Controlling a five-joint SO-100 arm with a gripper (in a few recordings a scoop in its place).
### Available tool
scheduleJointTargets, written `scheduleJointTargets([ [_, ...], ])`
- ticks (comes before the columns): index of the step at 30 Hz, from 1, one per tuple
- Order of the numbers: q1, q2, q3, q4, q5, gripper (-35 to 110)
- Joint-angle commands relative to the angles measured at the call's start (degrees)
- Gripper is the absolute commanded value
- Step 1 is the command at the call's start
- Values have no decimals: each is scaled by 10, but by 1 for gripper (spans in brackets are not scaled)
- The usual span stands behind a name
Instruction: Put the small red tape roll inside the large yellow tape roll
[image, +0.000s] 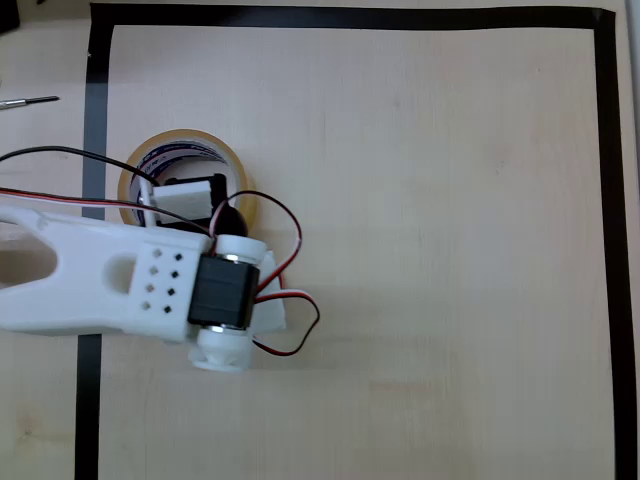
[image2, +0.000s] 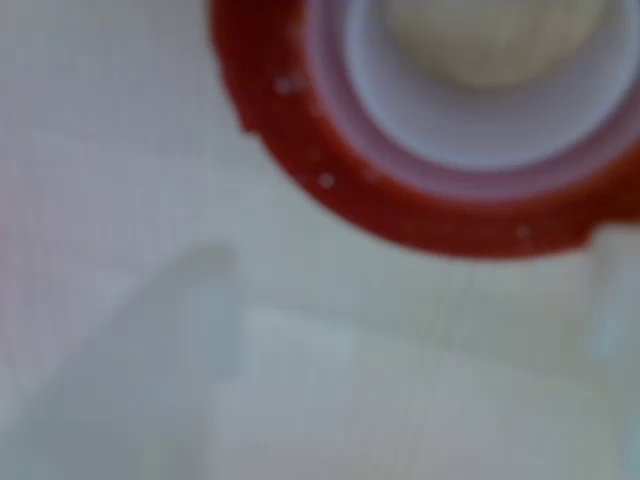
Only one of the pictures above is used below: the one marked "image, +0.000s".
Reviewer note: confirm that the thin black-tipped screwdriver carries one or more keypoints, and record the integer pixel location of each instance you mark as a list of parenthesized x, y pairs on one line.
[(35, 100)]

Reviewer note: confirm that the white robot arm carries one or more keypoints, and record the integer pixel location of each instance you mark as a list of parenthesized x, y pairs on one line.
[(90, 280)]

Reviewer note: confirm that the flat black object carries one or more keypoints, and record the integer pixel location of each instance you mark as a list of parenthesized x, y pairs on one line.
[(7, 12)]

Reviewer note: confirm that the large clear packing tape roll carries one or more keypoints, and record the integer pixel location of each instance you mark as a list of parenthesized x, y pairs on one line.
[(190, 135)]

